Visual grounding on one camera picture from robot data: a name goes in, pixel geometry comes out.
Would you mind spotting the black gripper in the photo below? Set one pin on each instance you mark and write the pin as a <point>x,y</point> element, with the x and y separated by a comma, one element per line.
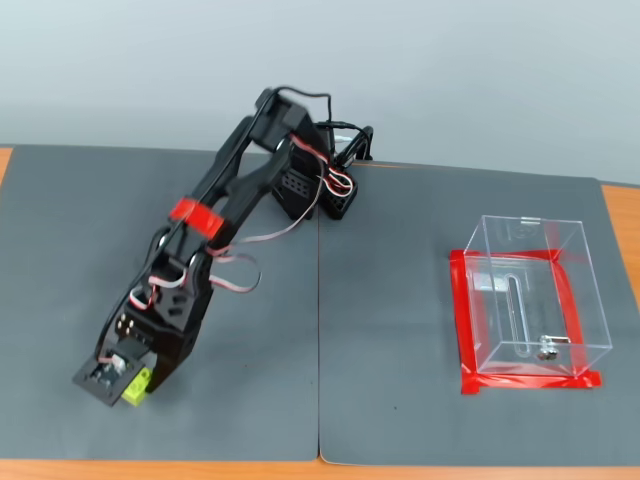
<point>172,357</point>

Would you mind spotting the green lego block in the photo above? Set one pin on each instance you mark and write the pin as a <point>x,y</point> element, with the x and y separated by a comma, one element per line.
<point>136,392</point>

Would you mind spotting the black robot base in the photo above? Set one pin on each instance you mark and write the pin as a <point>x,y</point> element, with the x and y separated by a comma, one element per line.
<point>300,190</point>

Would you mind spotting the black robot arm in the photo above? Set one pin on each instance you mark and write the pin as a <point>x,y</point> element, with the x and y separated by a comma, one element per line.
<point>245,190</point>

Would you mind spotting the transparent acrylic box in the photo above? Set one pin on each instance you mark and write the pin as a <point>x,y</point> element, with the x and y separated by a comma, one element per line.
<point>535,300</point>

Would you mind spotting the metal box latch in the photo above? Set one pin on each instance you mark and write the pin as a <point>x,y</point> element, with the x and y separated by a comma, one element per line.
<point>550,346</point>

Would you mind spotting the red tape band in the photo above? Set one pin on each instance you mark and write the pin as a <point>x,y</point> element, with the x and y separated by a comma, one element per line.
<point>197,217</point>

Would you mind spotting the gray rubber mat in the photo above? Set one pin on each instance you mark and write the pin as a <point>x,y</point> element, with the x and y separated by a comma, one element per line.
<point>400,300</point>
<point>75,250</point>

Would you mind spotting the black table clamp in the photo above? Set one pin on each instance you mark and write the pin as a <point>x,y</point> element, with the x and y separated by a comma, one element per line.
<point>369,142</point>

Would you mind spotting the red tape strip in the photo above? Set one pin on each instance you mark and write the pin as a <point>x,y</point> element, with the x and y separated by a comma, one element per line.
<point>525,382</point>
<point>462,310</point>
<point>570,310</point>

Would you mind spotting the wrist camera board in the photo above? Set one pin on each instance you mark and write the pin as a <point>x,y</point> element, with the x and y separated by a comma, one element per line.
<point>95,381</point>

